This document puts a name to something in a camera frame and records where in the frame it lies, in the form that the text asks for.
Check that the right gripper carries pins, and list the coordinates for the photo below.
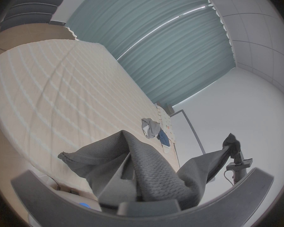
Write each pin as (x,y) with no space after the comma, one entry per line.
(239,164)

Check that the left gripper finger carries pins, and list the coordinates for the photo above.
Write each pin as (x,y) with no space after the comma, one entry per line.
(116,190)

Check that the black T-shirt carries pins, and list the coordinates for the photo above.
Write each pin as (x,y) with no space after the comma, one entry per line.
(156,174)

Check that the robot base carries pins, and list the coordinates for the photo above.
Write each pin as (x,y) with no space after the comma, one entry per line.
(85,203)

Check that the pile of clothes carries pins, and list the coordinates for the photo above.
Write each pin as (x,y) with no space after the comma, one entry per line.
(152,128)

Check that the bed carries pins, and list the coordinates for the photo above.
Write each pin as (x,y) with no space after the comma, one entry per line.
(61,91)

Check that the white printed pillow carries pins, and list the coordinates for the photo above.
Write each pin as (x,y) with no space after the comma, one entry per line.
(168,126)

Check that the grey bedside table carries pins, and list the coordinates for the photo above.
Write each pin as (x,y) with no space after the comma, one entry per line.
(168,109)

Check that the blue-green curtain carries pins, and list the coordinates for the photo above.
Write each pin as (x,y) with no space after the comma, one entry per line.
(132,15)
(179,60)

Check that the black chest of drawers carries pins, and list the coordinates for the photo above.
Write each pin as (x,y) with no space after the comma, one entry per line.
(30,10)

